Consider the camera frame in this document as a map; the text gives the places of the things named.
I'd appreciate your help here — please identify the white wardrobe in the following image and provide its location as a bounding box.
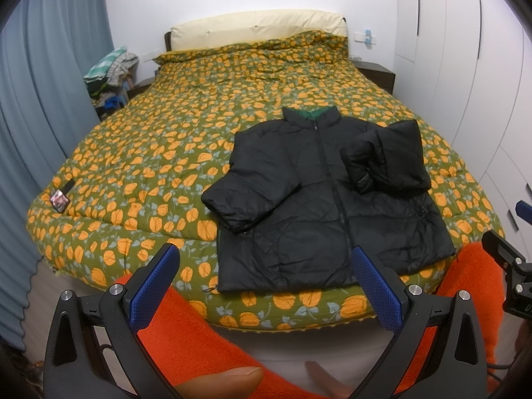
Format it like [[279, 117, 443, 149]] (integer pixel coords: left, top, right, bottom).
[[394, 0, 531, 255]]

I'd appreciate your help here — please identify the black puffer jacket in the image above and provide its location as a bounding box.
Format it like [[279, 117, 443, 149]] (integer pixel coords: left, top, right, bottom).
[[202, 107, 455, 293]]

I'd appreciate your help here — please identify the cream upholstered headboard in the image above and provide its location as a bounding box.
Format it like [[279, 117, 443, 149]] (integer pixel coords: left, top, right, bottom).
[[164, 9, 347, 52]]

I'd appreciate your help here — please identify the blue curtain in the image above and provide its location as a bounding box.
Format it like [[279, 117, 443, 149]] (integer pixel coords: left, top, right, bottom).
[[1, 0, 113, 349]]

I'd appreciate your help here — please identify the left hand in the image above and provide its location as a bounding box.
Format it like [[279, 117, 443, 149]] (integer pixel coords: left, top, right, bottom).
[[174, 360, 354, 399]]

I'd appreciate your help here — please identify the dark right nightstand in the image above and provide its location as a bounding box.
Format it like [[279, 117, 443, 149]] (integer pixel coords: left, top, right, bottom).
[[351, 60, 396, 95]]

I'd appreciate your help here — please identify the wall socket with blue plug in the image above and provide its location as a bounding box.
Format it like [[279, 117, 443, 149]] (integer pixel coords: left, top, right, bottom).
[[353, 29, 376, 47]]

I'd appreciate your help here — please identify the green orange floral duvet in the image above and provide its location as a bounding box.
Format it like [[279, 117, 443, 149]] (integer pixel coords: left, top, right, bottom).
[[26, 31, 501, 332]]

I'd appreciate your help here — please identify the pile of clothes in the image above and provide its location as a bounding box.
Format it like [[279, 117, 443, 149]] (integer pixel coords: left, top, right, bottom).
[[84, 46, 139, 121]]

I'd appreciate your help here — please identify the small photo tag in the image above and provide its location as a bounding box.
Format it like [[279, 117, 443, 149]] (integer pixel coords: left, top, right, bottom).
[[50, 189, 70, 213]]

